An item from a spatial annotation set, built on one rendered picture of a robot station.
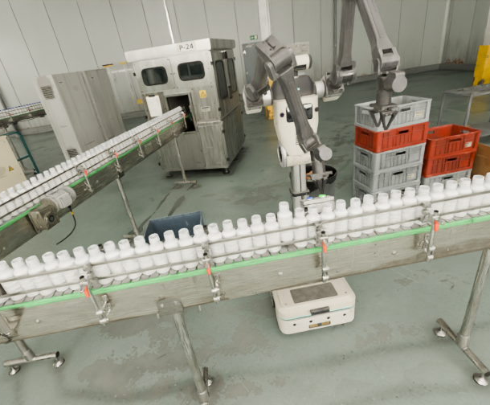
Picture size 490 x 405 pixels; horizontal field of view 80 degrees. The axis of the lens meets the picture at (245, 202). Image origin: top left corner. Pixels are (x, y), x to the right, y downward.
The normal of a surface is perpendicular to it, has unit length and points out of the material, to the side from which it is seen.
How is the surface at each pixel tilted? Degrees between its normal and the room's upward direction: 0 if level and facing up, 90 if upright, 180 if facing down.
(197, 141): 90
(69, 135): 90
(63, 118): 90
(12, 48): 90
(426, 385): 0
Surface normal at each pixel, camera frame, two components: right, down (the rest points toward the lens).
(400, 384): -0.13, -0.89
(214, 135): -0.18, 0.47
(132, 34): 0.12, 0.44
